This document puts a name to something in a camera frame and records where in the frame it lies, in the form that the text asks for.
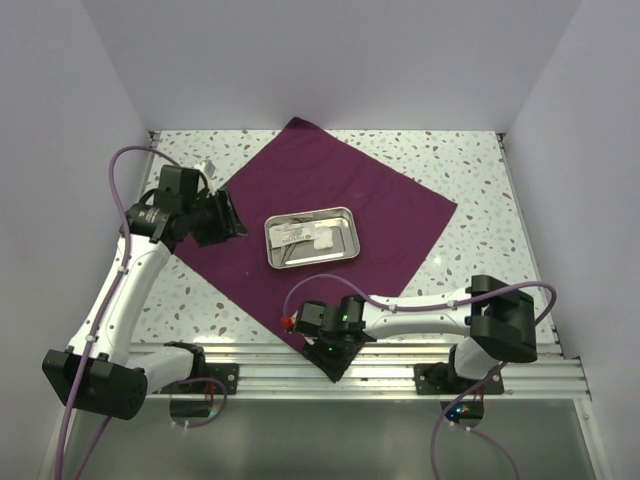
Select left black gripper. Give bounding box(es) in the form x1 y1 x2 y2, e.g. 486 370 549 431
183 187 247 247

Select steel tweezers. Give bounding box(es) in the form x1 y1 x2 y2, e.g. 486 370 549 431
280 244 297 265

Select stainless steel tray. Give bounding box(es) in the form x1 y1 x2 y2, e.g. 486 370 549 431
264 206 361 270

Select purple cloth mat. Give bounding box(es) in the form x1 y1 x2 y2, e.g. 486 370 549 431
170 116 459 385

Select white gauze pad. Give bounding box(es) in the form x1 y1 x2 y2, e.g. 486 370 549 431
313 227 334 250

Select white sachet packet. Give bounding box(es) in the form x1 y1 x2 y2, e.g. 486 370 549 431
269 223 317 248

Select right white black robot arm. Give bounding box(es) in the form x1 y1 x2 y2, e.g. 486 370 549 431
282 275 538 393

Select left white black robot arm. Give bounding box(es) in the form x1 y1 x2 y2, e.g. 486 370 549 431
42 165 247 420

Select steel scissors in tray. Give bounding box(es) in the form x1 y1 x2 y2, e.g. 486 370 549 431
286 215 313 224

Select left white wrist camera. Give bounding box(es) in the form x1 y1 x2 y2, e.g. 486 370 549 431
194 159 216 197

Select aluminium rail frame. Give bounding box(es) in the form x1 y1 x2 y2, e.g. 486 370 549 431
42 119 603 479

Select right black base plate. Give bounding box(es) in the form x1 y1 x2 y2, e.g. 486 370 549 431
413 362 478 395

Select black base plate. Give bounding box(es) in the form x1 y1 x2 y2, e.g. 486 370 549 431
413 362 478 395
159 363 240 395

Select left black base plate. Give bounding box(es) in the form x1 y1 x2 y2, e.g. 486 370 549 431
159 363 240 395

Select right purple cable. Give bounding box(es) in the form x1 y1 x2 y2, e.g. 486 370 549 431
282 273 558 480

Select purple cable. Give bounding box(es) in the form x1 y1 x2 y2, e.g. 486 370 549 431
282 273 558 480
53 145 228 480

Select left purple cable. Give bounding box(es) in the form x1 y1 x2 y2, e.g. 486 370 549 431
53 145 228 480

